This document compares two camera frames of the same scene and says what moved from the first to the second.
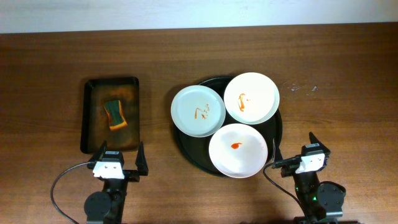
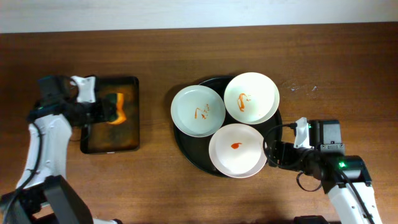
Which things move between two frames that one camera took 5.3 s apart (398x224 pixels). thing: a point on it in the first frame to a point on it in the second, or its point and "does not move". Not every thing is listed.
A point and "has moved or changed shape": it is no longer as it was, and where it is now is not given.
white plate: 198,111 does not move
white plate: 251,98 does not move
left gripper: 131,175 to 101,109
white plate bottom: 238,150 does not move
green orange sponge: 113,110 has moved or changed shape
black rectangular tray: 110,112 does not move
